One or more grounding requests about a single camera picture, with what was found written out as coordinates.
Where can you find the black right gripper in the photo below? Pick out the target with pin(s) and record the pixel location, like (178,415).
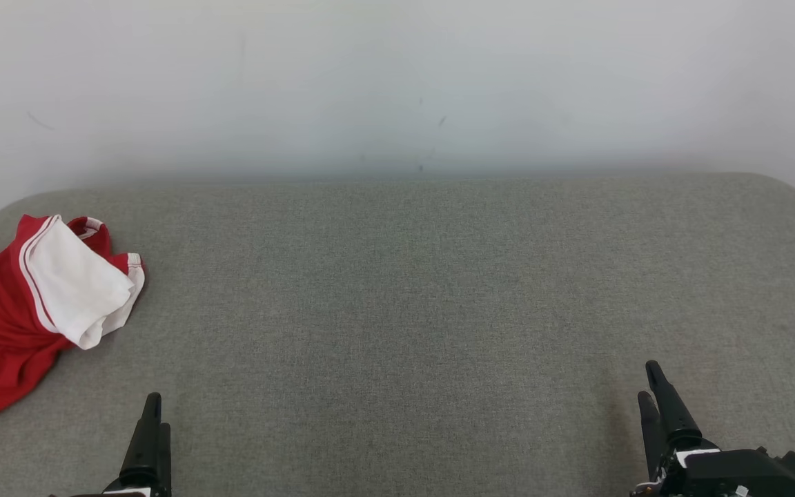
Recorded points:
(722,476)

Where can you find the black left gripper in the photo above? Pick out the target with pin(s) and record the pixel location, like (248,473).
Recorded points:
(128,492)

